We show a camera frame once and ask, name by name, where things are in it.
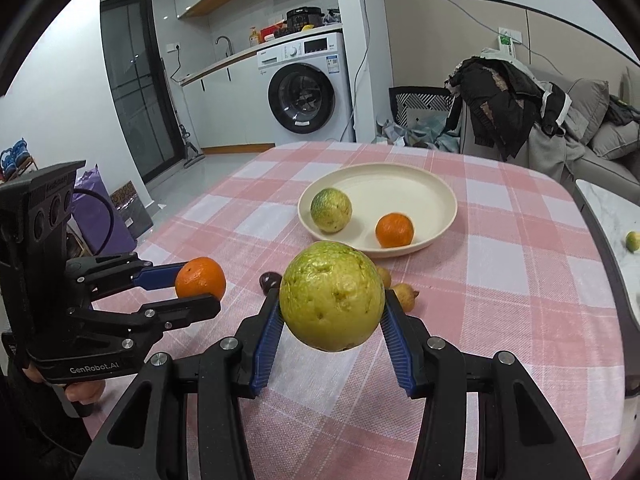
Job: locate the stick vacuum cleaner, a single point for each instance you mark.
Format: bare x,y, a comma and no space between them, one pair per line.
189,152

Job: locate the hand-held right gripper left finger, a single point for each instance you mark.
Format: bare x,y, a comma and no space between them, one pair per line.
265,345

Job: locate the blue shoes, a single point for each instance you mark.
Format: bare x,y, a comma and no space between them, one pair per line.
15,157

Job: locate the green speckled guava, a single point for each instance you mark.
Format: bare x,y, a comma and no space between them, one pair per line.
331,210

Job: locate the dark brown round fruit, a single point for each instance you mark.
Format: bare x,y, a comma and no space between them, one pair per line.
267,280

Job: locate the white kitchen counter unit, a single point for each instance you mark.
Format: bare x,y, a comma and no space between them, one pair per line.
235,95

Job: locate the grey sofa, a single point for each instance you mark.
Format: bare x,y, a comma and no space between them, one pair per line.
600,170

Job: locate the white washing machine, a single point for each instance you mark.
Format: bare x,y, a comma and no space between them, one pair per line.
300,95

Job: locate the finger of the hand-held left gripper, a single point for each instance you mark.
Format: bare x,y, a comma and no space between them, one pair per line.
185,307
160,275

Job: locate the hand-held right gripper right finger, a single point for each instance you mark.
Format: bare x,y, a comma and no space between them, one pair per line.
400,350

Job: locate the orange mandarin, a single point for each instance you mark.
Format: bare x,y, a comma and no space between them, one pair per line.
395,231
202,277

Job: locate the crumpled plastic bags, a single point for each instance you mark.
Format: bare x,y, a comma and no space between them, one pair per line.
420,132

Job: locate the dark glass door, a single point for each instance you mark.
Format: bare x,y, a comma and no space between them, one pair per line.
135,85

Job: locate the person's left forearm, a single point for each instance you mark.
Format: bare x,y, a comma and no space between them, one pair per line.
35,435

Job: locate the marble side table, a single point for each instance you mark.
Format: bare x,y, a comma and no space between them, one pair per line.
607,210

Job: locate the chrome kitchen faucet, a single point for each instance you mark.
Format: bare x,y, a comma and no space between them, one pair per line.
226,42

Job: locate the large yellow guava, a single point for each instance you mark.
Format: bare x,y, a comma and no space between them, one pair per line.
330,295

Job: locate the pile of dark clothes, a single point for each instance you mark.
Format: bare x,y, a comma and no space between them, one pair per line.
500,105

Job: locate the patterned cardboard box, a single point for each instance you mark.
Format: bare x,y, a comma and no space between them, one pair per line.
132,210

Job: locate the small green lime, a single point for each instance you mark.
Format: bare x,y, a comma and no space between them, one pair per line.
634,241

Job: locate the grey sofa cushion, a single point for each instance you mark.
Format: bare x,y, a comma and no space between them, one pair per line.
617,140
590,105

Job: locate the black pressure cooker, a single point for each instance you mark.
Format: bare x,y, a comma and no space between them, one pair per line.
302,19

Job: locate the purple bag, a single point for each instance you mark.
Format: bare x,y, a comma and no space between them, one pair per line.
95,215

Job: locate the small tan longan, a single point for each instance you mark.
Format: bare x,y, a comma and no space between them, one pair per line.
385,277
404,296

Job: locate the green and white bag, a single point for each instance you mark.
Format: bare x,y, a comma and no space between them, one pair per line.
507,44

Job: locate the cream round plate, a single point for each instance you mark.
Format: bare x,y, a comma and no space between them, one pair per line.
395,190

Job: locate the yellow soap bottle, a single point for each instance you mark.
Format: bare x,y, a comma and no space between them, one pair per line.
254,37

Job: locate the pink checked tablecloth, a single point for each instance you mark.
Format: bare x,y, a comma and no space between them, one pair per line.
500,285

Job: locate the person's left hand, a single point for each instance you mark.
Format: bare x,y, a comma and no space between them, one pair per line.
82,392

